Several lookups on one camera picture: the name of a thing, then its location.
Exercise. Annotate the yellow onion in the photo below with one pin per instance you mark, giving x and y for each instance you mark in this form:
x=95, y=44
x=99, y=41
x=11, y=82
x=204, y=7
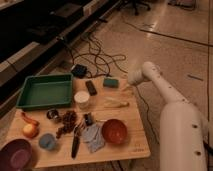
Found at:
x=30, y=130

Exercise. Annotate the red bowl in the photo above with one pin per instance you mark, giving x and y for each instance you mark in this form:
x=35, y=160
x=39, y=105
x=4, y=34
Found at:
x=114, y=131

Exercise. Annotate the small metal cup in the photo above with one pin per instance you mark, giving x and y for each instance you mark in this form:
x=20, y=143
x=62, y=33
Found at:
x=53, y=114

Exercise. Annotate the grey blue cloth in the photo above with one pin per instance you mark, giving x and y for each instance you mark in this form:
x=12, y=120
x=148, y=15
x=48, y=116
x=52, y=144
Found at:
x=93, y=138

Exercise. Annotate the white lidded cup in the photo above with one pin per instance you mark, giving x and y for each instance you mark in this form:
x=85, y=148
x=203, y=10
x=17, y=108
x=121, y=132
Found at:
x=82, y=99

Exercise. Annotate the bunch of dark grapes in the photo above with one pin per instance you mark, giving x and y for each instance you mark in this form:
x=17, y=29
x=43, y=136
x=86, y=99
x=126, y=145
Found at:
x=69, y=122

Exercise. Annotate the black power adapter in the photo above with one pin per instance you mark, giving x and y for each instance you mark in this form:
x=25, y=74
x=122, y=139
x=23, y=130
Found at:
x=79, y=71

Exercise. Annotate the purple bowl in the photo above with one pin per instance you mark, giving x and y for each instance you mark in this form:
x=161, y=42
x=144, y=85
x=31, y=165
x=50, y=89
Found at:
x=15, y=155

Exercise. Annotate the green plastic tray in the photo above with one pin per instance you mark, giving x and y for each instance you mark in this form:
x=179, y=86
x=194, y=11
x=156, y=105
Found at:
x=45, y=92

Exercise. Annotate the small black clip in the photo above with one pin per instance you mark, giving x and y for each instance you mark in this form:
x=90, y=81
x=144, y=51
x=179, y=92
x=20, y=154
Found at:
x=88, y=119

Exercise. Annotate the office chair base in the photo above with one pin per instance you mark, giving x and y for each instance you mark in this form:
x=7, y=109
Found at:
x=134, y=4

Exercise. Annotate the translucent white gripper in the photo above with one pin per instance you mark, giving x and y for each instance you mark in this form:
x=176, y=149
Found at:
x=127, y=87

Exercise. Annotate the black remote control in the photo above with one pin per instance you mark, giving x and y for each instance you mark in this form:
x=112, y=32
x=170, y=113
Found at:
x=91, y=88

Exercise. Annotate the blue small bowl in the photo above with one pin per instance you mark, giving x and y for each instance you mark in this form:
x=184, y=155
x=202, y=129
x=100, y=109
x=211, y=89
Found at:
x=47, y=141

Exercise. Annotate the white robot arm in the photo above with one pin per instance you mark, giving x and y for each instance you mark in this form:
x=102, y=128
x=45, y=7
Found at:
x=181, y=124

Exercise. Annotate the green sponge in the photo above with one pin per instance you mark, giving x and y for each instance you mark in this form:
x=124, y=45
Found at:
x=111, y=83

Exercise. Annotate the black handled knife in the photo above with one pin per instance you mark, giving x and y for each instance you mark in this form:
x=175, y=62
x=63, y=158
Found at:
x=76, y=140

